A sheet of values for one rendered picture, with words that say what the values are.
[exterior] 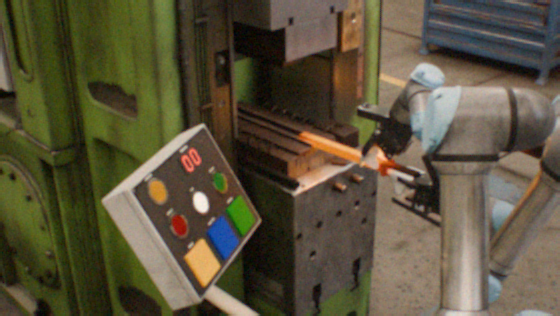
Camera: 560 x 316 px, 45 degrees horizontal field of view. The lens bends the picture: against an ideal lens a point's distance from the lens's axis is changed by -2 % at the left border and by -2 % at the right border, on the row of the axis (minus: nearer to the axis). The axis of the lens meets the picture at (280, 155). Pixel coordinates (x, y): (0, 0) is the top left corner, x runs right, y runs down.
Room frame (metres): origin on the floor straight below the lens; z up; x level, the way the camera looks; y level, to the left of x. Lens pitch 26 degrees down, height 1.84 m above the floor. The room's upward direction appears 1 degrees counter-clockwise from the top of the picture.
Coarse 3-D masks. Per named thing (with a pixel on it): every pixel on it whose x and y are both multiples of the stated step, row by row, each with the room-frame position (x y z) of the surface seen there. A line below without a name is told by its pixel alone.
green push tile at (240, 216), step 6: (240, 198) 1.42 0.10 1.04; (234, 204) 1.38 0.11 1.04; (240, 204) 1.40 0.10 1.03; (228, 210) 1.36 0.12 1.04; (234, 210) 1.37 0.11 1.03; (240, 210) 1.39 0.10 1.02; (246, 210) 1.41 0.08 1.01; (228, 216) 1.35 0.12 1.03; (234, 216) 1.36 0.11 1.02; (240, 216) 1.38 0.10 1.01; (246, 216) 1.39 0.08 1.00; (252, 216) 1.41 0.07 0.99; (234, 222) 1.35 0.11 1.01; (240, 222) 1.36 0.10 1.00; (246, 222) 1.38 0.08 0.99; (252, 222) 1.40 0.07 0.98; (240, 228) 1.35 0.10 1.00; (246, 228) 1.37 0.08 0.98; (240, 234) 1.34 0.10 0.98
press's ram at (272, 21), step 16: (240, 0) 1.76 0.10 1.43; (256, 0) 1.72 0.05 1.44; (272, 0) 1.69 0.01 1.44; (288, 0) 1.73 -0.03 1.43; (304, 0) 1.77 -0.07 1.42; (320, 0) 1.81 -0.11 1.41; (336, 0) 1.85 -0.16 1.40; (240, 16) 1.77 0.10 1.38; (256, 16) 1.72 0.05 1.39; (272, 16) 1.69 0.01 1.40; (288, 16) 1.73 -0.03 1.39; (304, 16) 1.77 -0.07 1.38; (320, 16) 1.81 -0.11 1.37
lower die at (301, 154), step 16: (256, 112) 2.04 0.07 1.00; (240, 128) 1.93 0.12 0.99; (256, 128) 1.93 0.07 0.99; (272, 128) 1.90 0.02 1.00; (304, 128) 1.92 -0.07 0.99; (240, 144) 1.86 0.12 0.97; (256, 144) 1.83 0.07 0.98; (288, 144) 1.81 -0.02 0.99; (304, 144) 1.80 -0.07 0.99; (256, 160) 1.81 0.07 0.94; (272, 160) 1.76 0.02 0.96; (288, 160) 1.72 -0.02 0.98; (304, 160) 1.76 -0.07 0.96; (320, 160) 1.81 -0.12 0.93
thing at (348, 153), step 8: (304, 136) 1.82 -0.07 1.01; (312, 136) 1.82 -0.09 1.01; (320, 144) 1.78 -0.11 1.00; (328, 144) 1.76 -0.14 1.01; (336, 144) 1.76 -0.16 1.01; (336, 152) 1.73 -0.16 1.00; (344, 152) 1.71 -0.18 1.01; (352, 152) 1.70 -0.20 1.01; (360, 152) 1.70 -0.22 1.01; (352, 160) 1.69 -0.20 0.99; (384, 160) 1.64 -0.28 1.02; (392, 160) 1.63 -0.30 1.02; (384, 168) 1.60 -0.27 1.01; (392, 168) 1.59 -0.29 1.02; (400, 168) 1.58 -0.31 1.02; (408, 168) 1.58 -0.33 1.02; (416, 176) 1.55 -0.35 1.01
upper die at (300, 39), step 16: (336, 16) 1.85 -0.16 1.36; (240, 32) 1.84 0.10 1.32; (256, 32) 1.80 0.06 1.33; (272, 32) 1.75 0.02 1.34; (288, 32) 1.72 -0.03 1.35; (304, 32) 1.77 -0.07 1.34; (320, 32) 1.81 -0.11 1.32; (336, 32) 1.85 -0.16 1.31; (240, 48) 1.85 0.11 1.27; (256, 48) 1.80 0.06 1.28; (272, 48) 1.75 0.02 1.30; (288, 48) 1.72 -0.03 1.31; (304, 48) 1.77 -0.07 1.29; (320, 48) 1.81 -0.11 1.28
